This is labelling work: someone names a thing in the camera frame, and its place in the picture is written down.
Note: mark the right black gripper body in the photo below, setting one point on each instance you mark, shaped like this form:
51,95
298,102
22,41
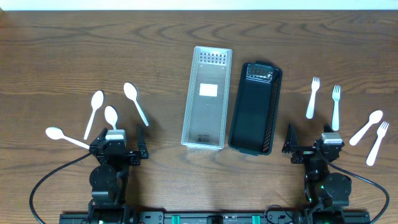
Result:
308,152

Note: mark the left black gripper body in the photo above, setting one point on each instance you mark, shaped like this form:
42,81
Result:
118,154

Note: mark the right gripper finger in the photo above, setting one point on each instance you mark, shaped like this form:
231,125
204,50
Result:
327,128
291,138

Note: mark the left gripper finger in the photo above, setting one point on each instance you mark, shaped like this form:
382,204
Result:
140,140
101,136

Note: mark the white plastic spoon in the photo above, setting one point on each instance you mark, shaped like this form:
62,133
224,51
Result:
130,92
374,118
111,116
56,134
96,103

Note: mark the white plastic fork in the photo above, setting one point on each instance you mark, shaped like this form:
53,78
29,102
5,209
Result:
335,124
311,105
381,132

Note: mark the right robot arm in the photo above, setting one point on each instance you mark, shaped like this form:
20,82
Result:
328,192

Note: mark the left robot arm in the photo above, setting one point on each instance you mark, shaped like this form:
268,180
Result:
109,180

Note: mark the black plastic basket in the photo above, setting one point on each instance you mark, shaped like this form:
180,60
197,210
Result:
255,111

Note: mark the clear white plastic basket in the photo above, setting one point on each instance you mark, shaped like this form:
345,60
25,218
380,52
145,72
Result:
206,111

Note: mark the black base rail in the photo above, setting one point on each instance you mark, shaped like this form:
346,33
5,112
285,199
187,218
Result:
271,216

